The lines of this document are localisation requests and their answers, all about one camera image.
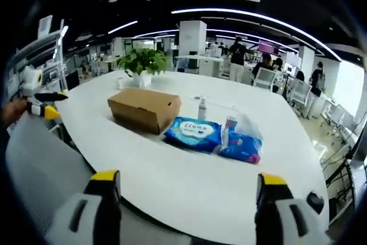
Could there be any curved ceiling light strip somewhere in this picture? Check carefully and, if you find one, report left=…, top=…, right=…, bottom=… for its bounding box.
left=170, top=8, right=342, bottom=63

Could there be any white metal shelf rack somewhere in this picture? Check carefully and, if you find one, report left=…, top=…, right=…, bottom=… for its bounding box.
left=11, top=14, right=70, bottom=94

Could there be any purple wall screen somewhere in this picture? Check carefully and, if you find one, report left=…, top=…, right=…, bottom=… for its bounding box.
left=259, top=40, right=280, bottom=56

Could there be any cluster of white desk chairs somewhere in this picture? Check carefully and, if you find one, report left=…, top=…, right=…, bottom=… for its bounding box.
left=252, top=68, right=353, bottom=125

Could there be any brown cardboard shoe box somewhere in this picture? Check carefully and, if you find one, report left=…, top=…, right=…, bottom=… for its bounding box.
left=107, top=88, right=182, bottom=136

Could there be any white spray bottle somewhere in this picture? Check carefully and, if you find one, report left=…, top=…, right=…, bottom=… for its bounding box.
left=197, top=98, right=209, bottom=121

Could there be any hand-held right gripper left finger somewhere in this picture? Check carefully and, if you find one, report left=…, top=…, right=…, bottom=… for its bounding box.
left=47, top=169, right=123, bottom=245

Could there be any blue soft tissue pack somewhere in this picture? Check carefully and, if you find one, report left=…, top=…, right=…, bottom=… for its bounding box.
left=217, top=112, right=264, bottom=165

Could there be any blue wet wipes pack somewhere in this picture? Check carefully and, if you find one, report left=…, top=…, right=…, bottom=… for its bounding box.
left=163, top=116, right=223, bottom=154

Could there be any black computer mouse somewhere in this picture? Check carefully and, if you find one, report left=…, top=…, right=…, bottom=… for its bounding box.
left=306, top=192, right=325, bottom=214

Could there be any person's left hand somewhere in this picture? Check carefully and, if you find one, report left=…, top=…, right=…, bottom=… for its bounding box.
left=0, top=98, right=30, bottom=127

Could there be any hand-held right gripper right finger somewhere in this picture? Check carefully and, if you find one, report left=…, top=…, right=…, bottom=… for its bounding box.
left=254, top=172, right=332, bottom=245

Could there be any green potted plant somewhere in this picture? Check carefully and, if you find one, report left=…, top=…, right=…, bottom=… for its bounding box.
left=116, top=48, right=169, bottom=88

